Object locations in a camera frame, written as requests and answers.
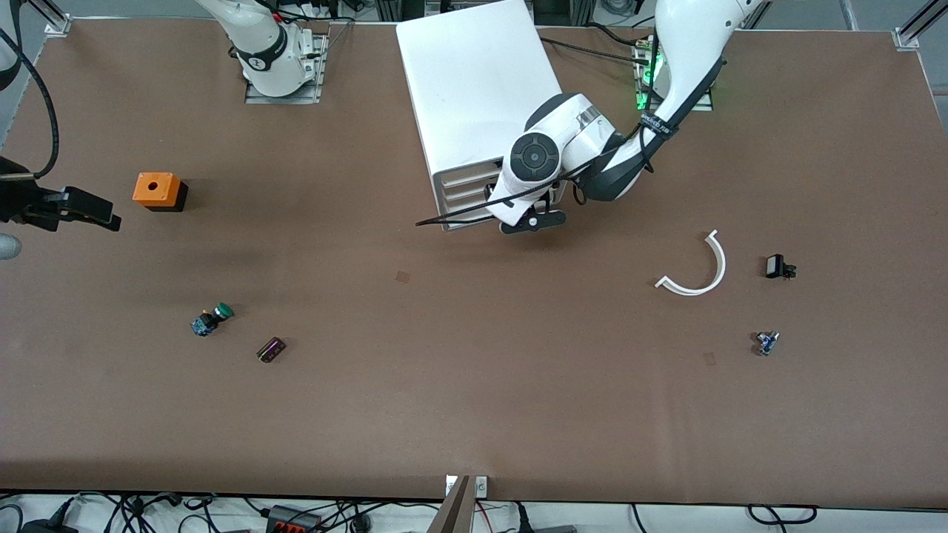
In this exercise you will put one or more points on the white curved plastic arc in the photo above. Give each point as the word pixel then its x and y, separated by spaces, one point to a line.
pixel 717 270

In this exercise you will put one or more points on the purple black small block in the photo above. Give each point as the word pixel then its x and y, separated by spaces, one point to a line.
pixel 271 350

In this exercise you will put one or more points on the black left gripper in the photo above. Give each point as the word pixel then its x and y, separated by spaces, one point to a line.
pixel 486 189

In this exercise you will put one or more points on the white drawer cabinet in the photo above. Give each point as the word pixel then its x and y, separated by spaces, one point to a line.
pixel 466 74

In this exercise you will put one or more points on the white plain drawer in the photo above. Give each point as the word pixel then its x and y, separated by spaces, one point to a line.
pixel 459 201
pixel 463 217
pixel 463 187

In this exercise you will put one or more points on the aluminium corner profile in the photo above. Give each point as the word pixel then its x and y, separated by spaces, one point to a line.
pixel 55 24
pixel 915 29

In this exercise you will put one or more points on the green push button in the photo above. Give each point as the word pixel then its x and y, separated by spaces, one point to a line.
pixel 211 320

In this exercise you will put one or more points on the small blue electronic component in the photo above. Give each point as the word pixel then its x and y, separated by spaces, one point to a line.
pixel 766 343

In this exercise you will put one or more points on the small black clip part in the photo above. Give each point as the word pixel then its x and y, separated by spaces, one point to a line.
pixel 775 266

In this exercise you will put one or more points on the brown camera post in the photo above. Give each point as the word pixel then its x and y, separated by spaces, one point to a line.
pixel 453 511

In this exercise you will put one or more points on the black red power strip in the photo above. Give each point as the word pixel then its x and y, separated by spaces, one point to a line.
pixel 292 522

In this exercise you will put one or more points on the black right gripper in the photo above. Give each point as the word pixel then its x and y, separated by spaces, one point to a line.
pixel 21 201

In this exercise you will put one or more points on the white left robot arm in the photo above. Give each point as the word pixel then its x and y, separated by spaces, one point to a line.
pixel 696 44

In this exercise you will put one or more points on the black floor plug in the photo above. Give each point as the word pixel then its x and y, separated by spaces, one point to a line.
pixel 544 528

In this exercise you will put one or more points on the orange box with hole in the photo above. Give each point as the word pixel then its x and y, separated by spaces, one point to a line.
pixel 152 191

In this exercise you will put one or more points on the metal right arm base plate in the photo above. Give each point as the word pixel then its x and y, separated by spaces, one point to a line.
pixel 281 99

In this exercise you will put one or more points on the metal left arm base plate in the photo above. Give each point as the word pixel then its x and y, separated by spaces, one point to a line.
pixel 703 104

